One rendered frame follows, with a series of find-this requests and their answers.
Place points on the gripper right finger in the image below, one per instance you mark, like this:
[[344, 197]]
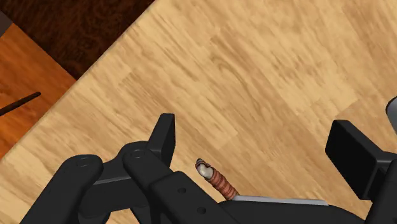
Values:
[[353, 155]]

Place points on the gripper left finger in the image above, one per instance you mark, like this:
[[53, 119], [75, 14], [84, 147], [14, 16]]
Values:
[[93, 192]]

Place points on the grey round object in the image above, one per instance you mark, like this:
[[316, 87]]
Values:
[[392, 114]]

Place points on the thin black rod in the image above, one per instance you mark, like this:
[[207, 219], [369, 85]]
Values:
[[18, 103]]

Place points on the orange wooden furniture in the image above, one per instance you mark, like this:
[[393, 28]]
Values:
[[28, 68]]

